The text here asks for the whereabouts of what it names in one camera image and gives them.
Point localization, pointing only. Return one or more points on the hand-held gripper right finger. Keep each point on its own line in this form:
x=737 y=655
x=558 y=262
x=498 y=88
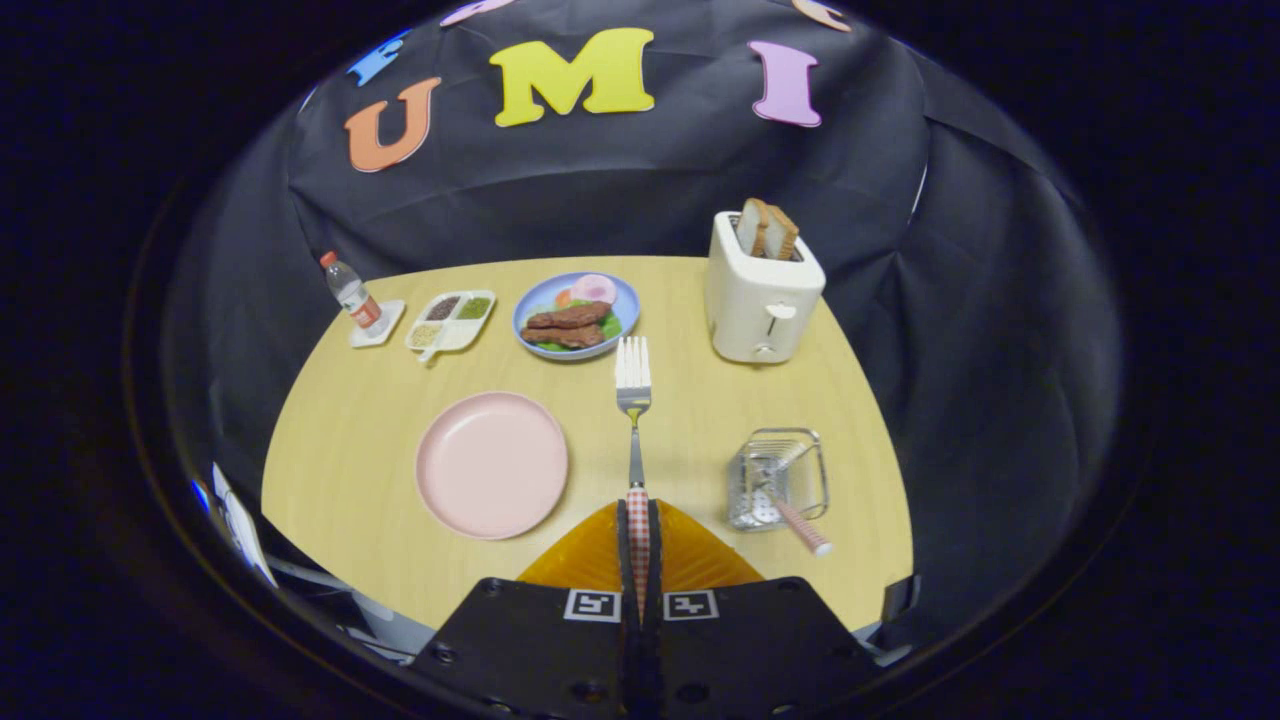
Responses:
x=760 y=650

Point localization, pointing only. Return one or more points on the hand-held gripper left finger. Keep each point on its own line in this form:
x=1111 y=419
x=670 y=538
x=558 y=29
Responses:
x=520 y=650

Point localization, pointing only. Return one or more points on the pink plate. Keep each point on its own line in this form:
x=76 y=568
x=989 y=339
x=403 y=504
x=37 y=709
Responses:
x=490 y=465

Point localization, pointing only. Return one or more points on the white board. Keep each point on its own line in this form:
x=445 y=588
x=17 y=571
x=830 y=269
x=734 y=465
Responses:
x=245 y=530

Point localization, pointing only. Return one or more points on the brown meat slice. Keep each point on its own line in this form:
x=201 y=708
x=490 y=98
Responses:
x=565 y=337
x=570 y=315

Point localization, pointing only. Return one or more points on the white divided condiment tray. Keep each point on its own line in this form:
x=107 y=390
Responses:
x=450 y=322

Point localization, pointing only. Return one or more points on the green lettuce leaf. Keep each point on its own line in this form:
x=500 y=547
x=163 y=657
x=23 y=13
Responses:
x=612 y=325

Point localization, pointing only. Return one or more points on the white toaster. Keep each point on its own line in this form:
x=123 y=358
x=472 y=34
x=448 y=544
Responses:
x=760 y=310

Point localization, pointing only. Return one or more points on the white square coaster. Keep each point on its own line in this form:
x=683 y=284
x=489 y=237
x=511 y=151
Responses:
x=385 y=330

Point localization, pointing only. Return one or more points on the blue plate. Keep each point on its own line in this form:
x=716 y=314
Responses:
x=535 y=295

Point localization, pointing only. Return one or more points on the pink ham slice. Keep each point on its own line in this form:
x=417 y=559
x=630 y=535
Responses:
x=595 y=288

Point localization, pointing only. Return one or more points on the clear bottle with red cap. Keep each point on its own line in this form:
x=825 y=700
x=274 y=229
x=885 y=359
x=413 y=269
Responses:
x=352 y=295

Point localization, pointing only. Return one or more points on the toast slice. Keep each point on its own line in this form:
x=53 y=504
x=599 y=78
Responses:
x=752 y=228
x=782 y=235

